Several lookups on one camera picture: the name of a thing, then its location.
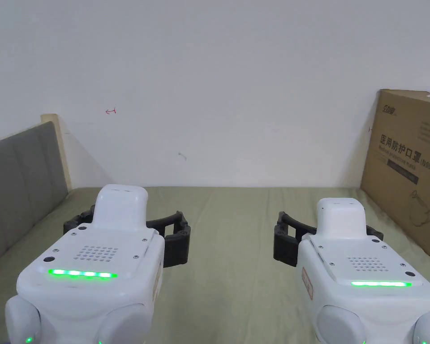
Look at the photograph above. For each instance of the brown cardboard carton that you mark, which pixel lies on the brown cardboard carton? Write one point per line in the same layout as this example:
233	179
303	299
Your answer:
408	172

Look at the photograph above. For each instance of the grey padded headboard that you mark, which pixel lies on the grey padded headboard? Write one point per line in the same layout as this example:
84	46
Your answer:
21	179

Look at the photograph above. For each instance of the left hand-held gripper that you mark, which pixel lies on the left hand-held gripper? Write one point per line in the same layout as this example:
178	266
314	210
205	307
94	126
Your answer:
93	286

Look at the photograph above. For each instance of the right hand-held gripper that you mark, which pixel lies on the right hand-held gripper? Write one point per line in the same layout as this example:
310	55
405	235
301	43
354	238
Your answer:
365	290

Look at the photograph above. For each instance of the bed with pale green sheet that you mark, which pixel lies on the bed with pale green sheet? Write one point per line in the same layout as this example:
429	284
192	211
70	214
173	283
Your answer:
229	268

